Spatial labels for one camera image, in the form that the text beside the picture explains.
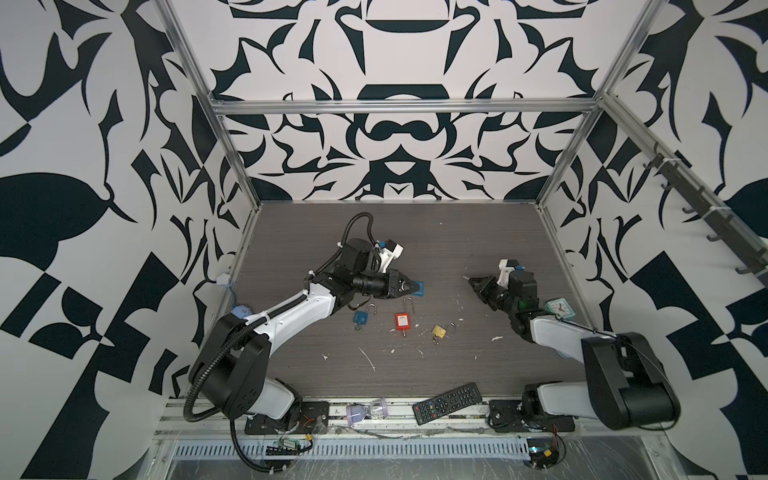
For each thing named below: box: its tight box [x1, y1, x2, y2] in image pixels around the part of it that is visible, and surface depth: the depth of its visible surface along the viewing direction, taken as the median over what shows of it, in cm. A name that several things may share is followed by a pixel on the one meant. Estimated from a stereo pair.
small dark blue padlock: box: [353, 303, 378, 325], surface depth 92 cm
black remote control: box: [412, 382, 483, 426], surface depth 77 cm
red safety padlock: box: [395, 296, 415, 331], surface depth 91 cm
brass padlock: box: [432, 321, 456, 339], surface depth 91 cm
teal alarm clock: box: [544, 297, 576, 321], surface depth 93 cm
